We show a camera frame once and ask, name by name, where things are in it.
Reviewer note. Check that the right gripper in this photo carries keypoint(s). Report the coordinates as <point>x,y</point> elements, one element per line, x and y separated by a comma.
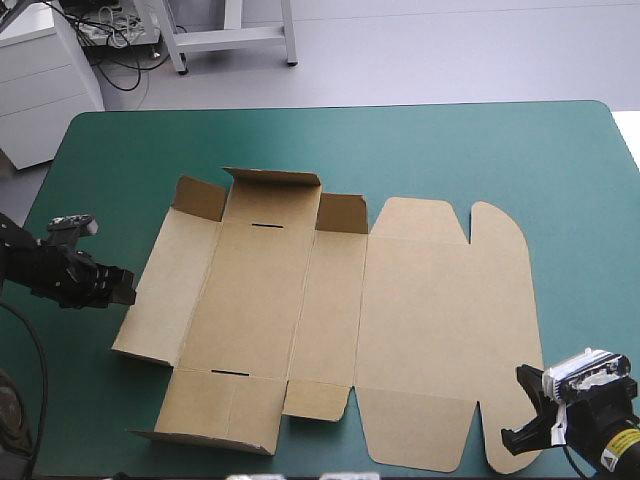
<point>600,415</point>

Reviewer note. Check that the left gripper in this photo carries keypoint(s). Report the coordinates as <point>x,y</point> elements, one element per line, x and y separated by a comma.
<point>75,280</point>

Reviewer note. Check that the brown cardboard box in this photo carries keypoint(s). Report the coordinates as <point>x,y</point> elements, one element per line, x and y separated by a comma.
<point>425,310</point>

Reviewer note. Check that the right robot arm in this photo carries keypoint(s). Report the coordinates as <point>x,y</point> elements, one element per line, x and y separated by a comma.
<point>620,445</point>

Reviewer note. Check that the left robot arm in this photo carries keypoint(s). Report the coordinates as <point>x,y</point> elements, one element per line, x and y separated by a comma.
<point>15,265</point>

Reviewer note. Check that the white drawer cabinet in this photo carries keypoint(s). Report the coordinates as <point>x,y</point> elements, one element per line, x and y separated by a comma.
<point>45,90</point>

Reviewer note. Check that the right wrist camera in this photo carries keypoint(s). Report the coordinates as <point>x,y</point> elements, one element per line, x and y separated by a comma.
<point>585,372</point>

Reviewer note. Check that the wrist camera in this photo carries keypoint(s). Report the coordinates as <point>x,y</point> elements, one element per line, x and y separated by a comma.
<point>75,224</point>
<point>585,372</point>

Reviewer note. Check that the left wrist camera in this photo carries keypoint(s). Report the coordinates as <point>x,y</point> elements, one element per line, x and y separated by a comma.
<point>75,224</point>

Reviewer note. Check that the white metal table frame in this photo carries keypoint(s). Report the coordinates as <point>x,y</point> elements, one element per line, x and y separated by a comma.
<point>225,40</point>

